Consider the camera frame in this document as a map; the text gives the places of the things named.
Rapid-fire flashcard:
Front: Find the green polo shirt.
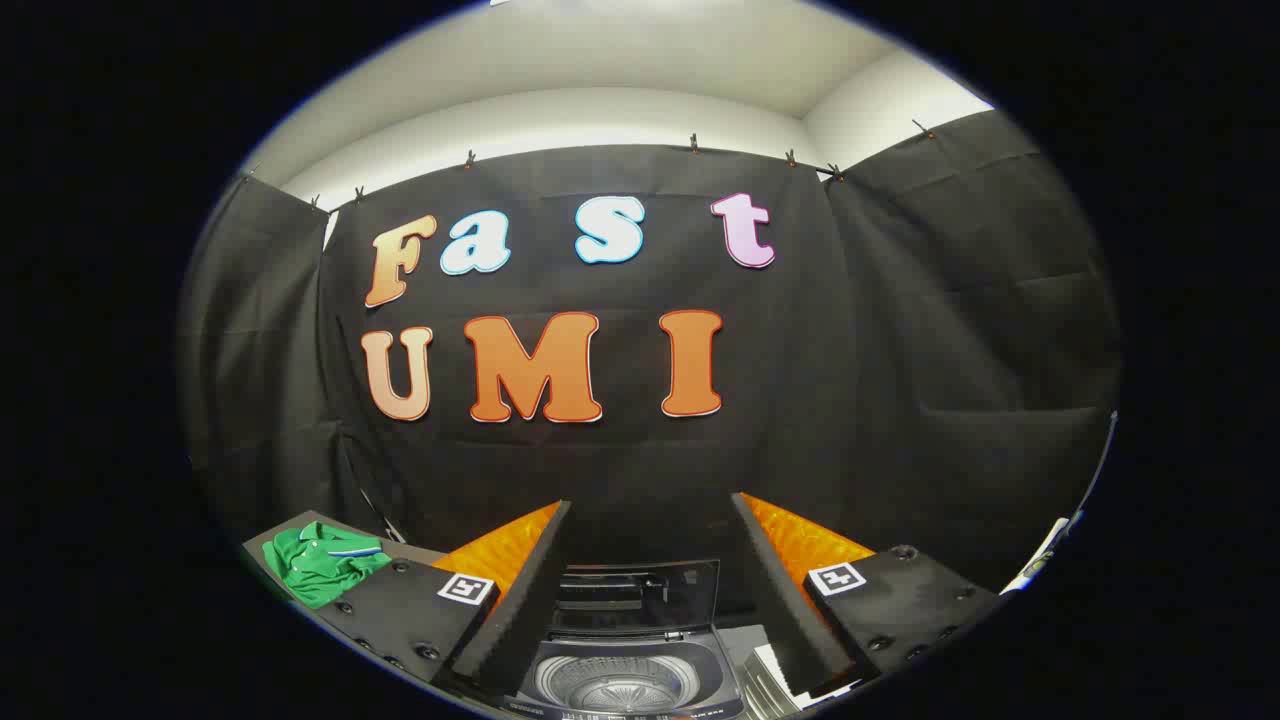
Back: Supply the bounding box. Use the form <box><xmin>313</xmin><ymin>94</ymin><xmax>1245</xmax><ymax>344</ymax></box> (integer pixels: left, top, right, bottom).
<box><xmin>262</xmin><ymin>521</ymin><xmax>393</xmax><ymax>610</ymax></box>

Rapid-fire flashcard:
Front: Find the black backdrop cloth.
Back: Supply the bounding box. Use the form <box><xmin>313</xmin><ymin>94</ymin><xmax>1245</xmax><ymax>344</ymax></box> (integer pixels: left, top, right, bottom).
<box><xmin>178</xmin><ymin>108</ymin><xmax>1123</xmax><ymax>601</ymax></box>

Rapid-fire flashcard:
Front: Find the row of black cloth clips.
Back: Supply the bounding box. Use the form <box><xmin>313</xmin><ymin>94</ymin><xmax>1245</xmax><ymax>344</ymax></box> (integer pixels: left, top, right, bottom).
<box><xmin>240</xmin><ymin>118</ymin><xmax>941</xmax><ymax>213</ymax></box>

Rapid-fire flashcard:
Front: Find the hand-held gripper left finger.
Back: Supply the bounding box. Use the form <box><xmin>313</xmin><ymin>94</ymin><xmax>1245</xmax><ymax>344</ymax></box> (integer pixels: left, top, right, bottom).
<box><xmin>315</xmin><ymin>500</ymin><xmax>573</xmax><ymax>701</ymax></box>

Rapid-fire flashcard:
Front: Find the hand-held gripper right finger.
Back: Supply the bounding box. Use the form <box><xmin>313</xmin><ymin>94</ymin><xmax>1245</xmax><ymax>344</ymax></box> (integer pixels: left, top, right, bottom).
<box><xmin>730</xmin><ymin>492</ymin><xmax>1001</xmax><ymax>701</ymax></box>

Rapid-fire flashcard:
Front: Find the grey side stand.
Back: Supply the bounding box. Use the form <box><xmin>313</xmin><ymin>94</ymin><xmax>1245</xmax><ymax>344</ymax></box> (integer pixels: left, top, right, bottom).
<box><xmin>243</xmin><ymin>510</ymin><xmax>447</xmax><ymax>603</ymax></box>

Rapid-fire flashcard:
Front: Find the grey top-load washing machine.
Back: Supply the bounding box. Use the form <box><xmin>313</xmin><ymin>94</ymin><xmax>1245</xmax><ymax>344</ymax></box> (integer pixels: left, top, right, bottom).
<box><xmin>500</xmin><ymin>625</ymin><xmax>801</xmax><ymax>720</ymax></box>

